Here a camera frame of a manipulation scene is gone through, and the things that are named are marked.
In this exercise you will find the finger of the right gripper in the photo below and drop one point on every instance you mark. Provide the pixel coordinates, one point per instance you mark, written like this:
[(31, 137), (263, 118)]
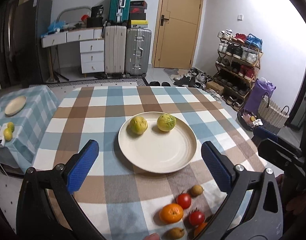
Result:
[(259, 134)]

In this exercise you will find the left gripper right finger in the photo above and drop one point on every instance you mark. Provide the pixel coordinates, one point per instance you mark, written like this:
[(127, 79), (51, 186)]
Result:
[(252, 208)]

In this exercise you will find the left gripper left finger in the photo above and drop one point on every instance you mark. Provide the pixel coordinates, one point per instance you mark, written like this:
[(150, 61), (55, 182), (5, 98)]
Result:
[(46, 207)]

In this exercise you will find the orange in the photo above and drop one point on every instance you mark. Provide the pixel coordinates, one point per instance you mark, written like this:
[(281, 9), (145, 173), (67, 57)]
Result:
[(171, 213), (199, 228)]

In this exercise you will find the red tomato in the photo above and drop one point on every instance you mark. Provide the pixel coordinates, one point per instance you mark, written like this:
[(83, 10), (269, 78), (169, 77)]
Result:
[(184, 200), (196, 217)]

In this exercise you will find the brown longan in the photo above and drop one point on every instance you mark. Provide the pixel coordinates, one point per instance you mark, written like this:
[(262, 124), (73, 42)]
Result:
[(175, 233), (196, 190)]

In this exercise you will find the green-yellow citrus fruit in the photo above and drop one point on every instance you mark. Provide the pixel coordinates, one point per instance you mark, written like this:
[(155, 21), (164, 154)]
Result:
[(166, 122)]

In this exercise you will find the yellow wrinkled citrus fruit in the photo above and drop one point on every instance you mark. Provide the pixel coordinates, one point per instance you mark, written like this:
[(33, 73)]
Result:
[(138, 125)]

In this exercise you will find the right hand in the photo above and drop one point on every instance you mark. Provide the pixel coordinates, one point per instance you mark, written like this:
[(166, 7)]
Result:
[(297, 205)]

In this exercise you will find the left hand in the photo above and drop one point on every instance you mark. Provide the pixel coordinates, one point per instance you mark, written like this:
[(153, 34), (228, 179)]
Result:
[(153, 236)]

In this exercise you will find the woven basket bag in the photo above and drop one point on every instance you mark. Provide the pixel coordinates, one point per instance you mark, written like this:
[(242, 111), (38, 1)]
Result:
[(271, 115)]

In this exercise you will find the purple bag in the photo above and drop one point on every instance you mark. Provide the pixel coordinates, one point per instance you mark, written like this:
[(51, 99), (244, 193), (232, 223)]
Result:
[(261, 87)]

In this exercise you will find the wooden shoe rack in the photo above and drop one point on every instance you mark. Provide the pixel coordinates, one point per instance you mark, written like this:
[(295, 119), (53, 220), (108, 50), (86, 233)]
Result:
[(237, 65)]

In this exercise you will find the checkered tablecloth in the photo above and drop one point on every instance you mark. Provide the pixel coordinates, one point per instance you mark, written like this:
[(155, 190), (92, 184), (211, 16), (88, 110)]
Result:
[(120, 199)]

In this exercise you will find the small lime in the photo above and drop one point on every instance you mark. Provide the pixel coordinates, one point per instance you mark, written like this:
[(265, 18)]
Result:
[(11, 126), (8, 134)]

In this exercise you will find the side table blue cloth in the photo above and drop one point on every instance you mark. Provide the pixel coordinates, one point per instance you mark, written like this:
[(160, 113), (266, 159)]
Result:
[(30, 125)]

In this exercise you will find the large cream plate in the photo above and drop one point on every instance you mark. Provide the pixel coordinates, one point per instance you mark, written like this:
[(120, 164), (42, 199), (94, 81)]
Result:
[(157, 151)]

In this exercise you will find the small cream plate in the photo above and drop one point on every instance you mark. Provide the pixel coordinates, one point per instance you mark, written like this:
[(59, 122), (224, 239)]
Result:
[(15, 105)]

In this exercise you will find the wooden door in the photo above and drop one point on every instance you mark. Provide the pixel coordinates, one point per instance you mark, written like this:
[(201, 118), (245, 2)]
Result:
[(176, 33)]

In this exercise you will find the silver suitcase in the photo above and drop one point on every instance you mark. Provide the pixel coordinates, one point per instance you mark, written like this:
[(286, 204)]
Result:
[(138, 41)]

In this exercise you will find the black refrigerator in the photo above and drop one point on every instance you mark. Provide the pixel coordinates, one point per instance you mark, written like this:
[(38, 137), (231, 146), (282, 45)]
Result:
[(29, 60)]

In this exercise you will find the stacked shoe boxes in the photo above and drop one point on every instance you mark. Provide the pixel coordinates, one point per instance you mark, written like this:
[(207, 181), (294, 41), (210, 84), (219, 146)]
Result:
[(137, 14)]

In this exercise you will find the beige suitcase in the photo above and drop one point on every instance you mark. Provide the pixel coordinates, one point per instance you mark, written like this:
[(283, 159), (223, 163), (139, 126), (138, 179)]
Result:
[(114, 49)]

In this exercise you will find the white drawer desk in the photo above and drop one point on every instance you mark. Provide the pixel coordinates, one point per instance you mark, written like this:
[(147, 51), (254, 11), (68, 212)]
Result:
[(82, 48)]

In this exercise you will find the teal suitcase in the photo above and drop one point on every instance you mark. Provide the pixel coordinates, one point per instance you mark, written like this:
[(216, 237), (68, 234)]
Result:
[(119, 12)]

